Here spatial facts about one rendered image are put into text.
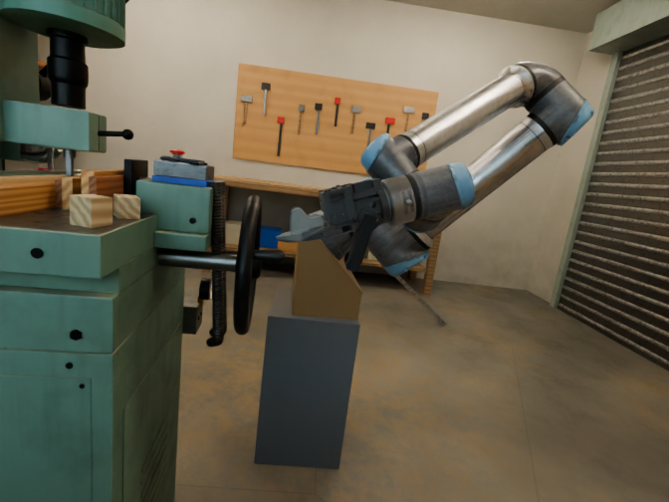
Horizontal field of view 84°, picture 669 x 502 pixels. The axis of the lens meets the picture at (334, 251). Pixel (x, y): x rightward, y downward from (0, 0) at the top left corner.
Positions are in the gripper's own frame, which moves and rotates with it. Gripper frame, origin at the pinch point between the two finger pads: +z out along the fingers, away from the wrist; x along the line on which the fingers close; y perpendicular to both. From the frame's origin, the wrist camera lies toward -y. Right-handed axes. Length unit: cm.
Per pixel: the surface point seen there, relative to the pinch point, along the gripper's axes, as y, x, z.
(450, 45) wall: 90, -317, -195
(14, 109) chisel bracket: 32, -5, 39
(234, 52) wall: 128, -336, 13
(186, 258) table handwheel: 0.0, -6.7, 19.9
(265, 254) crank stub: -1.0, 3.2, 3.8
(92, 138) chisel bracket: 25.3, -5.9, 28.6
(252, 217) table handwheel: 5.6, 0.7, 4.4
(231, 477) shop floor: -80, -39, 38
